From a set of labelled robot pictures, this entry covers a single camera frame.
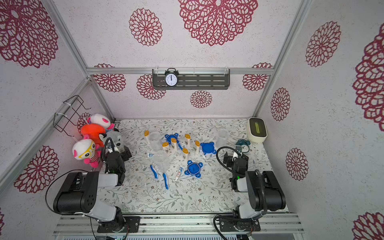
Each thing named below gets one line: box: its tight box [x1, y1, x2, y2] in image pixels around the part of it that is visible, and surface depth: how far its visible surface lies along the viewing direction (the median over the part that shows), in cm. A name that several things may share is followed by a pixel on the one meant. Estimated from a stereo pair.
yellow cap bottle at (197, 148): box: [194, 140, 200, 156], surface depth 99 cm
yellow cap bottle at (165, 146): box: [162, 141, 170, 155], surface depth 95 cm
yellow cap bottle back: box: [184, 133, 191, 148], surface depth 99 cm
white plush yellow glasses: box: [72, 134, 101, 168], surface depth 83 cm
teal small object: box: [235, 139, 251, 153], surface depth 99 cm
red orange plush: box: [81, 123, 106, 147], surface depth 89 cm
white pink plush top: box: [87, 113, 115, 131], surface depth 97 cm
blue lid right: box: [200, 142, 216, 155], surface depth 105 cm
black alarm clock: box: [164, 67, 180, 88], surface depth 92 cm
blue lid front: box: [184, 160, 203, 178], surface depth 95 cm
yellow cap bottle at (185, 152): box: [182, 147, 189, 162], surface depth 94 cm
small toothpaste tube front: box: [175, 165, 185, 181], surface depth 93 cm
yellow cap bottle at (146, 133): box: [143, 130, 151, 145], surface depth 102 cm
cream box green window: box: [247, 117, 268, 143], surface depth 108 cm
